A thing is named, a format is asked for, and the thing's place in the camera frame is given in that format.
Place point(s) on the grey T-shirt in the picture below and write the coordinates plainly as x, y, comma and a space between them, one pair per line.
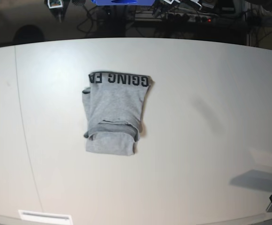
113, 105

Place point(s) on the blue plastic part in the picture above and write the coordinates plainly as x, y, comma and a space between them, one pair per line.
123, 2

